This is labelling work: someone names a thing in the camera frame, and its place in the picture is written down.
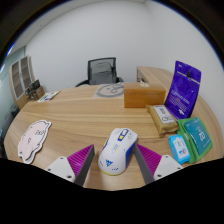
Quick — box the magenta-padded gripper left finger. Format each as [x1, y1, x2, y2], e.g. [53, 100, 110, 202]
[44, 144, 96, 187]

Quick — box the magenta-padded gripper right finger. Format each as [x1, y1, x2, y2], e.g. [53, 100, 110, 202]
[133, 143, 184, 186]

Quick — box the white and blue computer mouse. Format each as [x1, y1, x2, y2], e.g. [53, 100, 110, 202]
[97, 127, 139, 176]

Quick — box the blue wet wipes pack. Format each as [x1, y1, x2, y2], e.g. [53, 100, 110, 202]
[167, 133, 191, 165]

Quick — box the green and teal packet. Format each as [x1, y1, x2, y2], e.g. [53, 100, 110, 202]
[176, 116, 214, 164]

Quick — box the brown wrapped packet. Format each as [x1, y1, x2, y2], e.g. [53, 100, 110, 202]
[145, 104, 180, 136]

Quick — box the orange-brown wooden box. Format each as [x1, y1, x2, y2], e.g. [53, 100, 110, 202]
[123, 82, 167, 109]

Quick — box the purple standing pouch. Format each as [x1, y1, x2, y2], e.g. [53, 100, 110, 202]
[163, 60, 203, 120]

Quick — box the dark brown cardboard box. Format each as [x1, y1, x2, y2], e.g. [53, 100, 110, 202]
[33, 85, 46, 100]

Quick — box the black cardboard box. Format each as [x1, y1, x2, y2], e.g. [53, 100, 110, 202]
[28, 79, 42, 94]

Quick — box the clear sheet with grey circle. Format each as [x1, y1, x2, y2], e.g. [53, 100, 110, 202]
[92, 83, 125, 100]

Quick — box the wooden shelf unit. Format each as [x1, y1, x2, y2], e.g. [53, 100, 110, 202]
[8, 55, 36, 111]

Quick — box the black mesh office chair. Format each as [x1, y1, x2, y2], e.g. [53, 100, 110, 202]
[74, 56, 125, 88]

